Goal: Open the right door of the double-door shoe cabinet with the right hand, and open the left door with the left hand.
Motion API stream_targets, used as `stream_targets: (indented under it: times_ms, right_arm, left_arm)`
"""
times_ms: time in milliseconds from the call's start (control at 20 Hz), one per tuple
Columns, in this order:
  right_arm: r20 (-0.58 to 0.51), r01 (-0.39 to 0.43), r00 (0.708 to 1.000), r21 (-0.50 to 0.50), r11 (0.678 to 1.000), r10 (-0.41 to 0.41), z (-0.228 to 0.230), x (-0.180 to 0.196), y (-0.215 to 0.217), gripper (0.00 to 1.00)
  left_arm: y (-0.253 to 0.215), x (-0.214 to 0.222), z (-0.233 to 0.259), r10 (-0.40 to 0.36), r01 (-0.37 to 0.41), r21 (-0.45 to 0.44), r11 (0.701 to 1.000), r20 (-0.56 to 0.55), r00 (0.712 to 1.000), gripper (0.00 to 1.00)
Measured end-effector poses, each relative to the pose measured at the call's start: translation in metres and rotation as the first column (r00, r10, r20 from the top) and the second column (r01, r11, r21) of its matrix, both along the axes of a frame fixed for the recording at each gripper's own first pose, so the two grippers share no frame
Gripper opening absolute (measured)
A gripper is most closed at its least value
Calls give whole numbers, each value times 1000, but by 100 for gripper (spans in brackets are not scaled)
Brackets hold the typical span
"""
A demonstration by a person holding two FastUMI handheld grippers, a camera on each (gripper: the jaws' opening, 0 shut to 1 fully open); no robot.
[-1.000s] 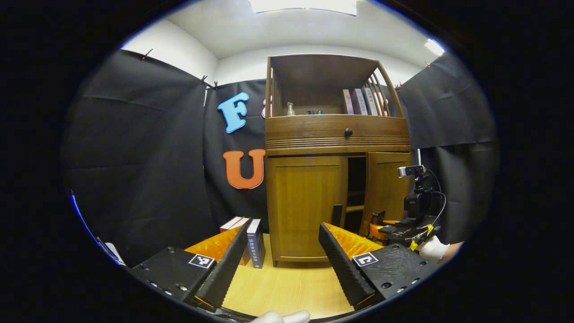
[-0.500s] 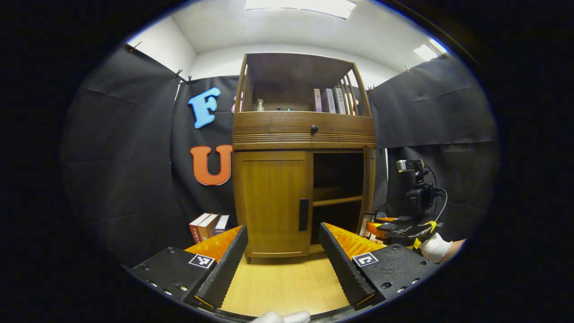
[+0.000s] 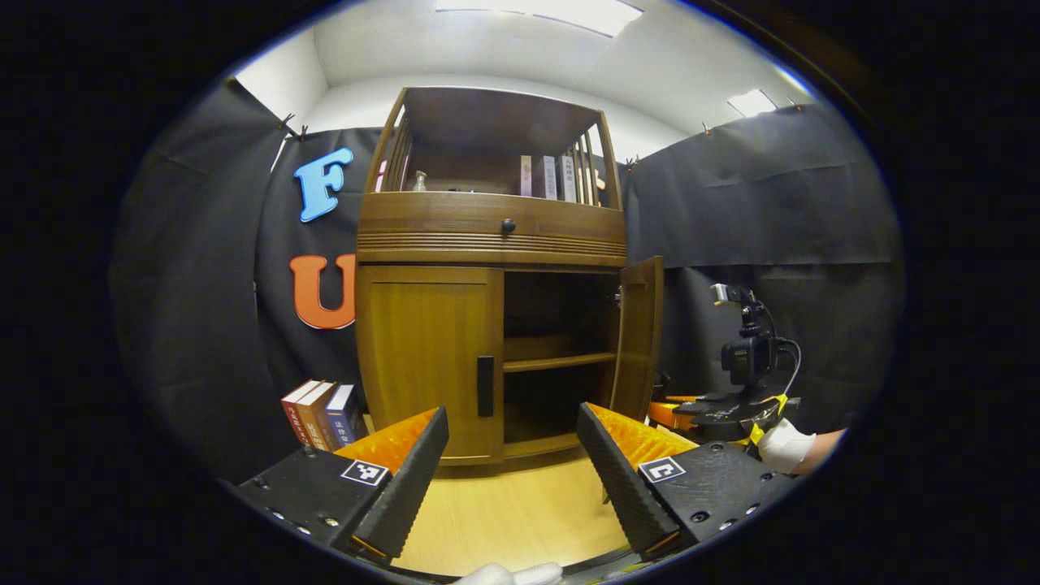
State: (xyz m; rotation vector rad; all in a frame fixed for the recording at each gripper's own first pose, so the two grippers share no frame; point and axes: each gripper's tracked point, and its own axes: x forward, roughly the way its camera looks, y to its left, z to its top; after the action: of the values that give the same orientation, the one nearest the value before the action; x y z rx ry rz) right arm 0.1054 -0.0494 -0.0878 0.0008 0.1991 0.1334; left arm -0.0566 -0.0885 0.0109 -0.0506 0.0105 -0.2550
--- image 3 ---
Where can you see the small ceiling light panel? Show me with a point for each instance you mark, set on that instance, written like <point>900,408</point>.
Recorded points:
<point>751,103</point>

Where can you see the pink book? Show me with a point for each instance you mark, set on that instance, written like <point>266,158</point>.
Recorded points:
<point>526,177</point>

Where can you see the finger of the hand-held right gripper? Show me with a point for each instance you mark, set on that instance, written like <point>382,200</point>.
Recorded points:
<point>670,416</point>

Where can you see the wooden double-door shoe cabinet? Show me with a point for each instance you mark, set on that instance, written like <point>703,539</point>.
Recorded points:
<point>487,122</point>

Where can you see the grey book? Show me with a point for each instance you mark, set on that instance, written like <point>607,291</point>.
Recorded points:
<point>546,177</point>

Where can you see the wooden shoe cabinet door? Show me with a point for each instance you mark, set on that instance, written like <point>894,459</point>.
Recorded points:
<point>422,366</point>
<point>638,341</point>

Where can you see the wooden cabinet drawer with knob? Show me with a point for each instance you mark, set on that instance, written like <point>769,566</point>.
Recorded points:
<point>439,215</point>

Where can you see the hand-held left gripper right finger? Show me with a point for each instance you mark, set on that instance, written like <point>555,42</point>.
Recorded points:
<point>621,487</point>

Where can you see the brown book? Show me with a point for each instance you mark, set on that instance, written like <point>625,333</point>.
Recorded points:
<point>317,418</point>

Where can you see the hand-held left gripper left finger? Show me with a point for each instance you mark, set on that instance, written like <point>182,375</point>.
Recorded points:
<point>410,487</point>

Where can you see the black backdrop cloth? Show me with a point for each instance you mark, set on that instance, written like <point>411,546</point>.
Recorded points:
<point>187,284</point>

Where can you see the blue book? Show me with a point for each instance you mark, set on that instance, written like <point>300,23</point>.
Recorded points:
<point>343,418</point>

